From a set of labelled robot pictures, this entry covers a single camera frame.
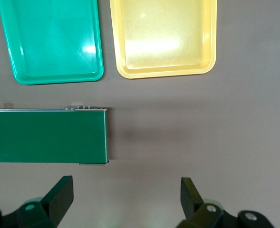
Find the yellow plastic tray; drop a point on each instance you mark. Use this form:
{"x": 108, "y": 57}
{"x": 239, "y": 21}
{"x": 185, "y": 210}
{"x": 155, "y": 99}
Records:
{"x": 163, "y": 35}

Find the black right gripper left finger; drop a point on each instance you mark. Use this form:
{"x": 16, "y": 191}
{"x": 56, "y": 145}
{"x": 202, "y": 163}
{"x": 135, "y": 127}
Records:
{"x": 59, "y": 197}

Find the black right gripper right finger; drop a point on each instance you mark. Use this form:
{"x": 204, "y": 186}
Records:
{"x": 189, "y": 199}

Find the green conveyor belt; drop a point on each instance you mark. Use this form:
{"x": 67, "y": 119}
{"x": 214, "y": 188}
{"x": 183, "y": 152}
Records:
{"x": 47, "y": 136}

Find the brown tape piece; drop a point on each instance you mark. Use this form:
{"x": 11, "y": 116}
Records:
{"x": 7, "y": 104}

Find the green plastic tray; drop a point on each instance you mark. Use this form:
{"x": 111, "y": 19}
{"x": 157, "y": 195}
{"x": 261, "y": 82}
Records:
{"x": 51, "y": 40}

